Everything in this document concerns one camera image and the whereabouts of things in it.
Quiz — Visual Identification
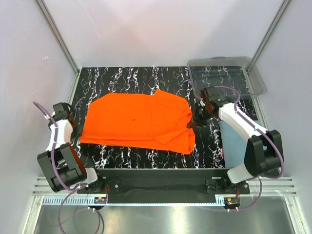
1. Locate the aluminium corner post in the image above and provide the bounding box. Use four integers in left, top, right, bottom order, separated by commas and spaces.
252, 0, 292, 63
35, 0, 81, 74

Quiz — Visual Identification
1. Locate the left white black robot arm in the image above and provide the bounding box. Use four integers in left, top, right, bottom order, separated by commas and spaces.
33, 102, 109, 194

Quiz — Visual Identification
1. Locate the purple cable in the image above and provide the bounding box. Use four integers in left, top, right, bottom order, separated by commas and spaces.
33, 101, 105, 234
214, 85, 285, 211

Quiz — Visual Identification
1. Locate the orange t shirt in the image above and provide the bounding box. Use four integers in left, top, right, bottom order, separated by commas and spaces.
79, 90, 195, 155

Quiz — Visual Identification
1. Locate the right aluminium corner post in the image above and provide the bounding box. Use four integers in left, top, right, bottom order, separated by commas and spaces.
252, 0, 292, 63

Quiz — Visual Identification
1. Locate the aluminium frame rail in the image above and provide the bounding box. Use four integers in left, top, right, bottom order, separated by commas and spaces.
31, 176, 297, 196

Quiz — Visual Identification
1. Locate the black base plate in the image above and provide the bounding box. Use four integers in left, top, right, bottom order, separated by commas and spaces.
77, 168, 250, 195

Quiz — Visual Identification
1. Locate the white toothed cable duct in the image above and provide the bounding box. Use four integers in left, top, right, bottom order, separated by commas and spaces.
42, 195, 234, 207

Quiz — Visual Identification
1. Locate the left aluminium corner post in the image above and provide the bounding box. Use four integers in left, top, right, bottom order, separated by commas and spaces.
35, 0, 81, 74

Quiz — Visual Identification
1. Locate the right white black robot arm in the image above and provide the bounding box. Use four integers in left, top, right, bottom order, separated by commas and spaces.
187, 86, 284, 193

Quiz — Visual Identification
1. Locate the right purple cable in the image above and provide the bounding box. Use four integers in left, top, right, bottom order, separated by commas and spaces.
214, 85, 285, 211

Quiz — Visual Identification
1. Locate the clear plastic bin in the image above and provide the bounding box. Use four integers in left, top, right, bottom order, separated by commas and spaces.
187, 57, 267, 100

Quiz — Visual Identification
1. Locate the folded light blue t shirt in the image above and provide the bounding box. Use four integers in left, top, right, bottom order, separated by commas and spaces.
218, 119, 266, 169

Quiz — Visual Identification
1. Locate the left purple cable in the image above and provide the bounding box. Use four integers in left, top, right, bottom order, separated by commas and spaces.
33, 101, 105, 234

